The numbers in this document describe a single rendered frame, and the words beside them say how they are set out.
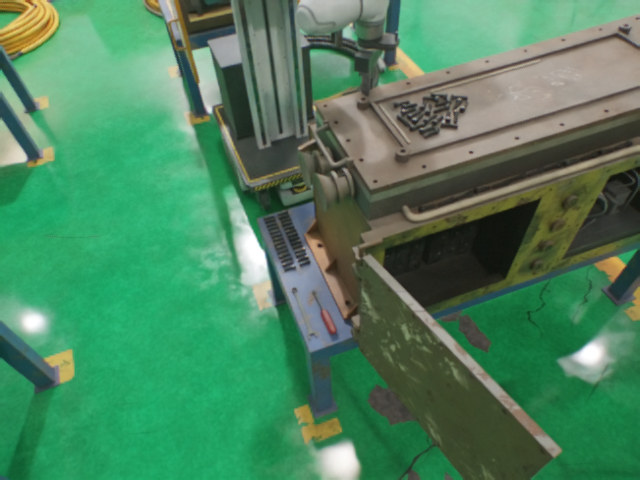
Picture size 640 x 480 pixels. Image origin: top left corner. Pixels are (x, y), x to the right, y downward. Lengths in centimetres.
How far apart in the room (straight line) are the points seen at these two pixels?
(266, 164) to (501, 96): 170
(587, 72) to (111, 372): 249
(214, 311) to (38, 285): 112
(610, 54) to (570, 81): 22
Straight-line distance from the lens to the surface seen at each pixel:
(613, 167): 184
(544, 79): 188
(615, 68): 201
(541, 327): 285
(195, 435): 252
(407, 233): 145
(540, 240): 193
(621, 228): 233
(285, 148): 318
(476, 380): 124
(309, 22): 142
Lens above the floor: 230
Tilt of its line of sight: 51 degrees down
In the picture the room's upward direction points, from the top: 5 degrees counter-clockwise
